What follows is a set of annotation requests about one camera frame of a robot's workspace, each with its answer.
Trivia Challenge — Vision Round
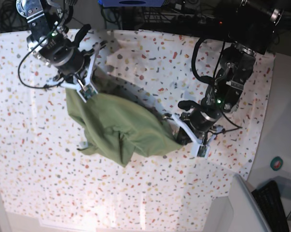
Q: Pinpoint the terrazzo patterned tablecloth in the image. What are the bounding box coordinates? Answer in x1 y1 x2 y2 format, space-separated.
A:
0 30 275 232

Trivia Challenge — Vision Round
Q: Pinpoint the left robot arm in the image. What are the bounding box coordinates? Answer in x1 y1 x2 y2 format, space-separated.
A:
178 0 284 141

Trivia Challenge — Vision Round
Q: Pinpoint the blue box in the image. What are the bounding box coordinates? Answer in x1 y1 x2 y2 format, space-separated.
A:
98 0 169 7

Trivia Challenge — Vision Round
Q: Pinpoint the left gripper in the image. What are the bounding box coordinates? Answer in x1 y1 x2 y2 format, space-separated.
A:
176 100 222 145

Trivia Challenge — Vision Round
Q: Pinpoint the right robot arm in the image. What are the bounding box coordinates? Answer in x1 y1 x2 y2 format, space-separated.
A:
16 0 91 76

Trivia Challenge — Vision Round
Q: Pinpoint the green t-shirt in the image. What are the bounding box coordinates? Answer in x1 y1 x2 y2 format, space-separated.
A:
65 88 183 167

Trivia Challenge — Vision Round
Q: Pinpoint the black keyboard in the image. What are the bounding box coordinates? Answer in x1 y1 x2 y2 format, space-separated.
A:
252 180 290 232

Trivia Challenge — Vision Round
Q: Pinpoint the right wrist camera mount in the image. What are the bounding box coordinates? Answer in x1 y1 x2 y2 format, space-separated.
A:
46 41 106 102

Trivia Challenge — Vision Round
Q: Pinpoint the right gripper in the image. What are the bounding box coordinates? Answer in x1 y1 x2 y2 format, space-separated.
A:
35 24 91 75

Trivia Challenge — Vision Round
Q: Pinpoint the white monitor edge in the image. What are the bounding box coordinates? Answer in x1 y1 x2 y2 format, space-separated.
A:
228 174 271 232

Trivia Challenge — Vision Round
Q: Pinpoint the green tape roll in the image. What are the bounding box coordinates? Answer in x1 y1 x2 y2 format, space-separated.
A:
270 156 283 171

